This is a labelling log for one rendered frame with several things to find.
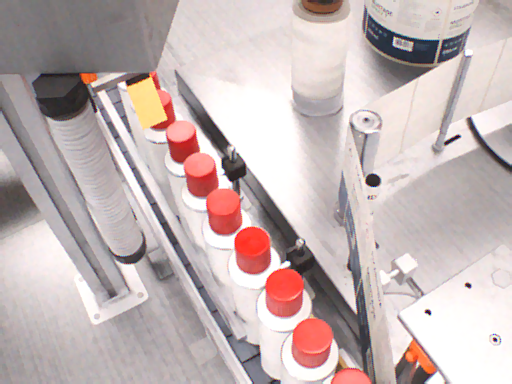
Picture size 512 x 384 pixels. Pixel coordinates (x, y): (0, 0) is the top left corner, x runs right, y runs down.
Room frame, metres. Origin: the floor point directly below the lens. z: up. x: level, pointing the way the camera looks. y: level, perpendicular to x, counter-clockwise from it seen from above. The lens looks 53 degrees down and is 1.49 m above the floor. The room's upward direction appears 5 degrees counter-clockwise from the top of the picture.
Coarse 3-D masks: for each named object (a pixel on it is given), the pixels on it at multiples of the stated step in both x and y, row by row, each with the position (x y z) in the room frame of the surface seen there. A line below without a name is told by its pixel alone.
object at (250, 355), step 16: (96, 96) 0.69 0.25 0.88; (112, 96) 0.68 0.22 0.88; (112, 128) 0.61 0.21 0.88; (128, 128) 0.60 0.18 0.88; (128, 160) 0.53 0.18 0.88; (144, 192) 0.47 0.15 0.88; (176, 240) 0.38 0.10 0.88; (192, 272) 0.33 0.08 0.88; (208, 304) 0.28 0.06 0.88; (240, 352) 0.22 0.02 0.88; (256, 352) 0.22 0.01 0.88; (256, 368) 0.20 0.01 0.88
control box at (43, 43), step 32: (0, 0) 0.26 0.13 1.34; (32, 0) 0.26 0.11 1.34; (64, 0) 0.25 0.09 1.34; (96, 0) 0.25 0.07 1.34; (128, 0) 0.25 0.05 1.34; (160, 0) 0.28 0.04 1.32; (0, 32) 0.26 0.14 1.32; (32, 32) 0.26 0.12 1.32; (64, 32) 0.26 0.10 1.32; (96, 32) 0.25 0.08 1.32; (128, 32) 0.25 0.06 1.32; (160, 32) 0.27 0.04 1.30; (0, 64) 0.26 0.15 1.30; (32, 64) 0.26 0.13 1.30; (64, 64) 0.26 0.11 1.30; (96, 64) 0.25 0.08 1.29; (128, 64) 0.25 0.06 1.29
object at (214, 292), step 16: (112, 112) 0.56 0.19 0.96; (128, 144) 0.49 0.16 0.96; (144, 176) 0.43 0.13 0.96; (160, 192) 0.40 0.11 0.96; (160, 208) 0.38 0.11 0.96; (176, 224) 0.35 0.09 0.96; (192, 256) 0.31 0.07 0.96; (208, 272) 0.29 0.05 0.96; (208, 288) 0.27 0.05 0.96; (224, 304) 0.24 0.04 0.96; (224, 320) 0.23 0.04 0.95; (240, 336) 0.21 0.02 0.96
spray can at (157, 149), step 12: (168, 96) 0.45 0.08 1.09; (168, 108) 0.43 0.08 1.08; (168, 120) 0.43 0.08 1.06; (180, 120) 0.45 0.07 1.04; (144, 132) 0.43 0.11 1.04; (156, 132) 0.43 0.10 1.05; (156, 144) 0.42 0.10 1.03; (156, 156) 0.42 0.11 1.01; (156, 168) 0.43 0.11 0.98; (168, 180) 0.42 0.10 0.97; (168, 192) 0.42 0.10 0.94
